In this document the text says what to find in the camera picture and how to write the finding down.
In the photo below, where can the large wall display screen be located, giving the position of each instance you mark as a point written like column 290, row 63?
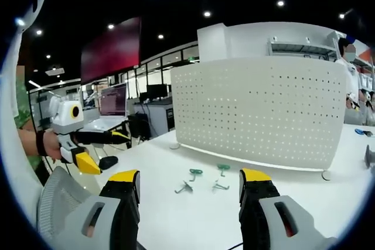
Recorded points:
column 112, row 51

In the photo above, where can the black wristband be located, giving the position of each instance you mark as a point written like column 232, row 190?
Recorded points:
column 40, row 143

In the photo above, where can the black computer mouse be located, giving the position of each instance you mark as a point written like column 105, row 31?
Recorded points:
column 108, row 162

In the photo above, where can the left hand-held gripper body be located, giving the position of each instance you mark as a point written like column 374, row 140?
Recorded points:
column 66, row 121

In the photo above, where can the small blue tool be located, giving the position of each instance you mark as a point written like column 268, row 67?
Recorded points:
column 359, row 131

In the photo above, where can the white metal shelf rack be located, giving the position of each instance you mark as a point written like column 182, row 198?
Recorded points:
column 301, row 48

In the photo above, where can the white hook assembly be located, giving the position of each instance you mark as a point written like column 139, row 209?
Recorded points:
column 219, row 186

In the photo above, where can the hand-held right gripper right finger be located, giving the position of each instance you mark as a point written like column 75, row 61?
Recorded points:
column 263, row 220

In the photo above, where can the person's white sleeve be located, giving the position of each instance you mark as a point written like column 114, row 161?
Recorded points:
column 11, row 133

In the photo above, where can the open silver laptop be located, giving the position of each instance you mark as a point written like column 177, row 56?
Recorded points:
column 112, row 100

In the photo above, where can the white perforated mounting plate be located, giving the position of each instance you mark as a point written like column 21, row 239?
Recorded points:
column 257, row 112

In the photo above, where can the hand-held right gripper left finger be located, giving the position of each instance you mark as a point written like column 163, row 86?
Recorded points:
column 99, row 220

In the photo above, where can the black desktop monitor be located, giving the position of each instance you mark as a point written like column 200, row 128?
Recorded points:
column 156, row 92

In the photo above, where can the white partition cabinet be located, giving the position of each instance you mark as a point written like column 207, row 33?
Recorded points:
column 234, row 42

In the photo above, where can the green hook assembly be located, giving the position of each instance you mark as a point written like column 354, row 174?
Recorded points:
column 195, row 172
column 223, row 168

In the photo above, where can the grey mesh office chair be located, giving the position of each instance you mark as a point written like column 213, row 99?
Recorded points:
column 55, row 197

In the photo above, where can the grey hook assembly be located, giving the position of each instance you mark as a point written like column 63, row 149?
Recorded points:
column 185, row 187

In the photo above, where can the person's left hand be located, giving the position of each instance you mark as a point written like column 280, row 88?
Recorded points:
column 52, row 144

